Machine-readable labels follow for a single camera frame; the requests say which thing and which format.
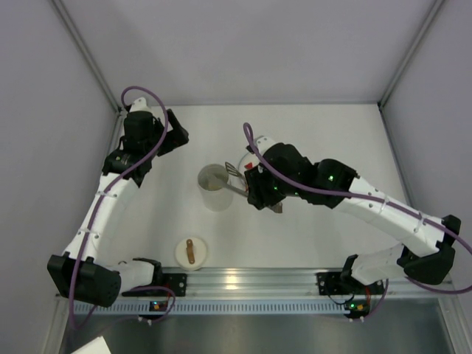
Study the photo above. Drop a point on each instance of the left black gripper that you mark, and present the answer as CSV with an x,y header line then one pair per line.
x,y
175,130

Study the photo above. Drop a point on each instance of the beige round bun toy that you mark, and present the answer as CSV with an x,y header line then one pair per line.
x,y
214,184

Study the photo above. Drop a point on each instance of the white plate with blue rim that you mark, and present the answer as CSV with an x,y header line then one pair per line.
x,y
248,157

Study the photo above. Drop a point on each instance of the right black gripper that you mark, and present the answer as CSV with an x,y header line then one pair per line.
x,y
259,189

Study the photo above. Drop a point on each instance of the white paper sheet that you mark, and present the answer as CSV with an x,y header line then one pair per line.
x,y
96,346

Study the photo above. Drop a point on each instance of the metal serving tongs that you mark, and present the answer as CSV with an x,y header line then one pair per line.
x,y
235,182

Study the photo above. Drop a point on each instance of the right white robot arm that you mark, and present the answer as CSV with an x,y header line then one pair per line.
x,y
424,252

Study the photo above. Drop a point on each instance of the aluminium mounting rail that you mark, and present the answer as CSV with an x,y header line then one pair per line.
x,y
258,282

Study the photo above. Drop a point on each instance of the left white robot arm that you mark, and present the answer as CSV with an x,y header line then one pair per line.
x,y
81,272

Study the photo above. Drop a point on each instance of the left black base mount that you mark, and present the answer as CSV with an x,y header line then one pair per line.
x,y
176,282

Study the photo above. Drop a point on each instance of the slotted grey cable duct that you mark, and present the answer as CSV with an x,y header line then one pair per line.
x,y
223,307

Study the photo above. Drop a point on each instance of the white lid with wooden handle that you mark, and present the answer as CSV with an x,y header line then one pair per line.
x,y
191,253

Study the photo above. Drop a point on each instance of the white cylindrical lunch container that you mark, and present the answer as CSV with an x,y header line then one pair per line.
x,y
215,197

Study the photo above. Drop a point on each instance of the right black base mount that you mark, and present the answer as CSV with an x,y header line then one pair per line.
x,y
331,283

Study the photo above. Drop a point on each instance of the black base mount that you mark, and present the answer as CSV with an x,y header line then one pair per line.
x,y
331,283
176,282

